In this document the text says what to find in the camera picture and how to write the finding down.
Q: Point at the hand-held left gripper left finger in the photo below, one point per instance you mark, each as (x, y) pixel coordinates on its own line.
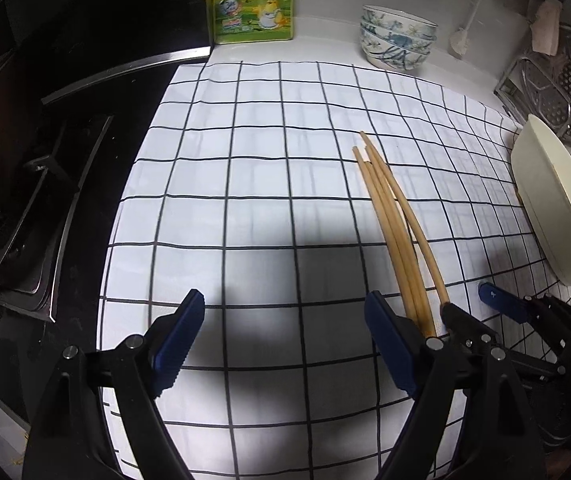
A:
(180, 340)

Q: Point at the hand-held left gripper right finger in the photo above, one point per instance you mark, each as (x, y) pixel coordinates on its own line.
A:
(390, 340)

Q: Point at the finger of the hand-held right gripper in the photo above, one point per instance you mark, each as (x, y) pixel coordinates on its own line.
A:
(503, 302)
(468, 327)

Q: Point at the wooden chopsticks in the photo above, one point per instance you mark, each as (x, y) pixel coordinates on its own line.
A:
(418, 232)

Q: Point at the cream plate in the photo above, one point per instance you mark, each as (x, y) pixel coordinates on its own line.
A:
(555, 200)

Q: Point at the white black-checked cloth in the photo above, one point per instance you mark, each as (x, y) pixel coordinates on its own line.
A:
(265, 160)

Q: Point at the metal steamer rack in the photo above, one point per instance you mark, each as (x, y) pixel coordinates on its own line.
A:
(560, 90)

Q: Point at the floral ceramic bowl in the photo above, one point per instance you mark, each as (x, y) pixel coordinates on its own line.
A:
(395, 60)
(398, 44)
(398, 20)

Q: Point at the white brush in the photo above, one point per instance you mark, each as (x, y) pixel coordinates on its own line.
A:
(461, 40)

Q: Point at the black gas stove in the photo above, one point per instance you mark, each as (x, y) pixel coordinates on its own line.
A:
(90, 35)

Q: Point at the yellow seasoning pouch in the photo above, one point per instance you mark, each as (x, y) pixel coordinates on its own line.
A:
(253, 5)

